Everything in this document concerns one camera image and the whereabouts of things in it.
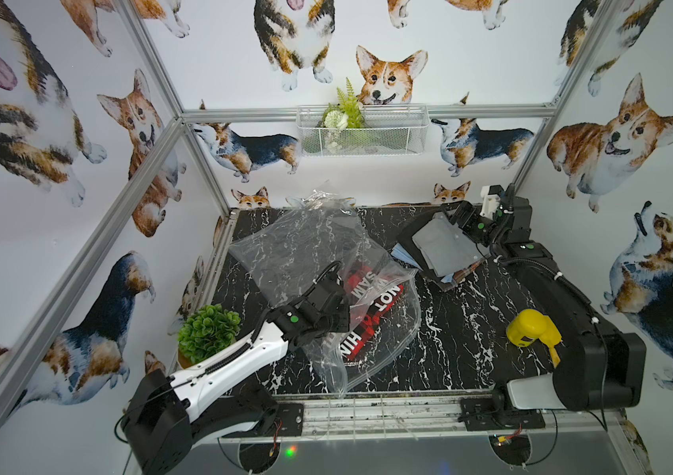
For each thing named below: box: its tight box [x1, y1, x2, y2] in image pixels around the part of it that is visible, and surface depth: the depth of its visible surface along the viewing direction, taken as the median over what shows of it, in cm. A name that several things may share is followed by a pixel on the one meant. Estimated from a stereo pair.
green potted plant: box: [177, 303, 242, 370], surface depth 74 cm
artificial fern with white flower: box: [321, 77, 370, 130], surface depth 84 cm
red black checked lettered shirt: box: [338, 265, 405, 362], surface depth 90 cm
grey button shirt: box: [411, 212, 489, 277], surface depth 95 cm
